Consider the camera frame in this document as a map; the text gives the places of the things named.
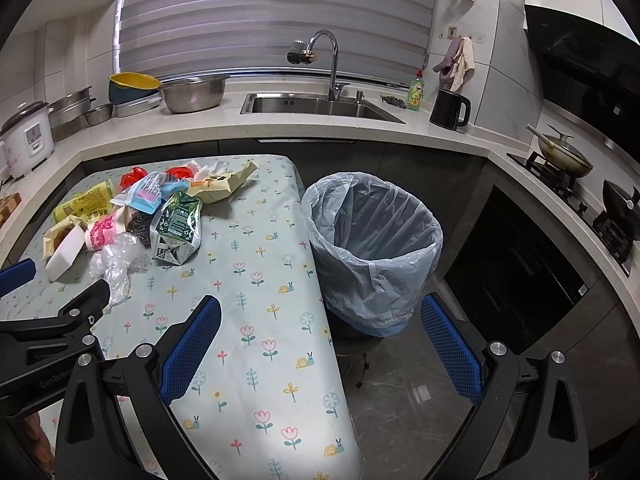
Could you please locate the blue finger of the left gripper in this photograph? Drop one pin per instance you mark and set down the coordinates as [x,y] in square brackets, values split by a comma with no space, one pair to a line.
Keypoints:
[16,276]

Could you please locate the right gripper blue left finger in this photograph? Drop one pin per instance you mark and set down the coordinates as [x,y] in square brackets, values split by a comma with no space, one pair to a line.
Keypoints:
[183,347]

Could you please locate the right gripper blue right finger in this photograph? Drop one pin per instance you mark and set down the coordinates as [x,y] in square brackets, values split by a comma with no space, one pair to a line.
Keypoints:
[463,365]

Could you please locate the pink patterned paper cup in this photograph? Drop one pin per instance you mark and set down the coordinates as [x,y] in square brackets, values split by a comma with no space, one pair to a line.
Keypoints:
[102,232]

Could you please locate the yellow green snack bag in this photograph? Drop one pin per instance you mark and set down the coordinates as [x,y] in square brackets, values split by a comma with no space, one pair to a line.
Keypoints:
[89,206]

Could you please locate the steel wool scrubber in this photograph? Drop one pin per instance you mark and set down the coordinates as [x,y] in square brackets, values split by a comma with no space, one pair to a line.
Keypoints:
[139,225]

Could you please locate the red plastic bag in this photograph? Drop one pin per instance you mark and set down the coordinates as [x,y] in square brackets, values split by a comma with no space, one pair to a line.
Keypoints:
[131,177]

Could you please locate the blue white pink snack wrapper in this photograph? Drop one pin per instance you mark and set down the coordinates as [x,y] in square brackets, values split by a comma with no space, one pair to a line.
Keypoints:
[147,194]

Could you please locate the beige orange snack bag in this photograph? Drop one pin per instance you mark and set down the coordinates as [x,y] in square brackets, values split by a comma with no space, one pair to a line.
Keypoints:
[212,187]

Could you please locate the white paper towel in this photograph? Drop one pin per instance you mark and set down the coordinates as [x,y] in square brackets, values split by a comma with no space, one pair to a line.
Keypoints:
[212,167]

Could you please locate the trash bin with plastic liner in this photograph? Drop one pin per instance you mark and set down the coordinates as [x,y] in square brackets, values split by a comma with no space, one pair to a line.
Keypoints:
[375,245]

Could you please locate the white box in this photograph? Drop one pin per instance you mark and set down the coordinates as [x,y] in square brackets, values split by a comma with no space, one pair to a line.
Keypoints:
[66,253]

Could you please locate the wooden cutting board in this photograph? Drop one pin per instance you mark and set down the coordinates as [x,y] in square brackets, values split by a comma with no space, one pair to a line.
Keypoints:
[8,204]

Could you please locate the clear crumpled plastic bag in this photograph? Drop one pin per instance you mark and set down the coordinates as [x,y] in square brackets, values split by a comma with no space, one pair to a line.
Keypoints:
[116,261]

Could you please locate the green foil snack bag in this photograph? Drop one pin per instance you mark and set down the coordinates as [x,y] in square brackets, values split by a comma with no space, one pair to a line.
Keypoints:
[175,230]

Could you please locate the white rice cooker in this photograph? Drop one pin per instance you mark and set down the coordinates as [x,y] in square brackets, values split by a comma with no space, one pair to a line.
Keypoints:
[26,138]

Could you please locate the stacked steel pots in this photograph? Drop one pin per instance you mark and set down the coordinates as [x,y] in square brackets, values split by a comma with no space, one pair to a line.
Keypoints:
[67,115]

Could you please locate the small steel bowl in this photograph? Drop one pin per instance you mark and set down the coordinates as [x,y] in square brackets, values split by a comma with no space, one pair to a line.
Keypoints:
[99,114]

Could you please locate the black gas stove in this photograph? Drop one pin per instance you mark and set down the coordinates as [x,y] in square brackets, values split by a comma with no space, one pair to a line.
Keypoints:
[617,238]

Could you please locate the yellow and blue colander bowl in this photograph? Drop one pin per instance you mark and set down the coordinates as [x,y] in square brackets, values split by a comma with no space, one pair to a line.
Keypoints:
[128,86]

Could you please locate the frying pan with lid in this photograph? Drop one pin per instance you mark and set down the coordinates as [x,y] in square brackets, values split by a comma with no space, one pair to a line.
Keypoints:
[561,154]

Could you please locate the black electric kettle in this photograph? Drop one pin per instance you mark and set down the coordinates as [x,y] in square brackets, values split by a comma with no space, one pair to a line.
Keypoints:
[450,110]

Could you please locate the large steel mixing bowl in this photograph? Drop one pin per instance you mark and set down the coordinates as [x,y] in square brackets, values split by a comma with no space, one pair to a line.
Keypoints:
[193,94]

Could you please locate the stainless steel sink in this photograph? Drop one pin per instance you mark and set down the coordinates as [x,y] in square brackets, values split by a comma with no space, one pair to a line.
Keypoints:
[309,104]

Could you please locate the dark scrubber by sink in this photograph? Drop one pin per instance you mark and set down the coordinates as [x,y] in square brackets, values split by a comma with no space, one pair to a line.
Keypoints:
[393,101]

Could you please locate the green dish soap bottle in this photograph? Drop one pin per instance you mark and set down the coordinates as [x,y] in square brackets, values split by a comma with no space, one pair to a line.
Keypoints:
[416,92]

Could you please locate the hanging purple and beige cloths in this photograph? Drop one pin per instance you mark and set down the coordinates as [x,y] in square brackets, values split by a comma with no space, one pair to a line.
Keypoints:
[457,62]

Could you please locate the black range hood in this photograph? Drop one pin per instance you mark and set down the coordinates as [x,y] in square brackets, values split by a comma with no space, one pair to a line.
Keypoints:
[589,70]

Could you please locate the striped window blind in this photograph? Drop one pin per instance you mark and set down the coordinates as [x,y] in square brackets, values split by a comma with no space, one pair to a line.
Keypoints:
[376,40]

